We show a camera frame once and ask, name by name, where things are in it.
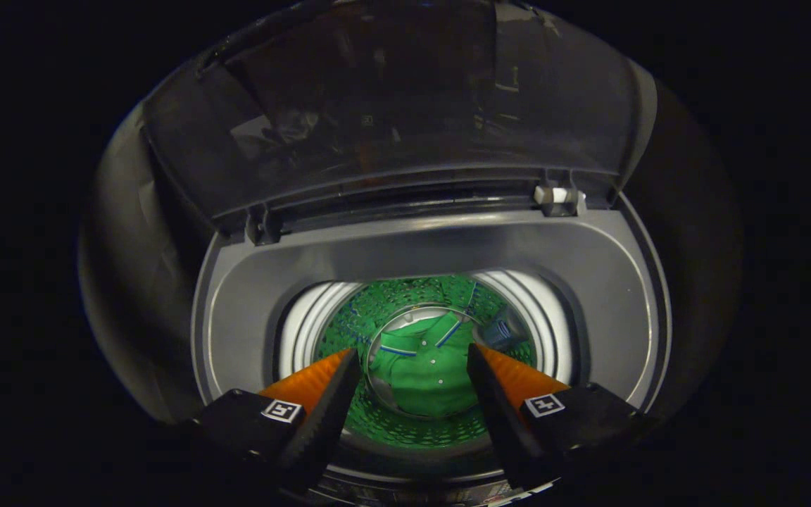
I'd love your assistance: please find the grey washing machine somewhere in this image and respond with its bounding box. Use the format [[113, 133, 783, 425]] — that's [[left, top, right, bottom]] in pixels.
[[191, 187, 674, 505]]

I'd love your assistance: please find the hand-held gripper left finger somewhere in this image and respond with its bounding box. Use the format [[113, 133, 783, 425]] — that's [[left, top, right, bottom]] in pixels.
[[187, 347, 363, 495]]

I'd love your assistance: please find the green polo shirt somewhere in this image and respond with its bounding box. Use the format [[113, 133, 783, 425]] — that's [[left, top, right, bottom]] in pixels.
[[367, 313, 482, 418]]

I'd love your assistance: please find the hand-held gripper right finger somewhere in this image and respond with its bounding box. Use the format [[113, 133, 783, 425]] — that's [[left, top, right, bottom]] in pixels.
[[466, 343, 661, 494]]

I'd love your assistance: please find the black backdrop cloth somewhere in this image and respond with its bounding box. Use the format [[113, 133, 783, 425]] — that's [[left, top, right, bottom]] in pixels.
[[78, 63, 743, 423]]

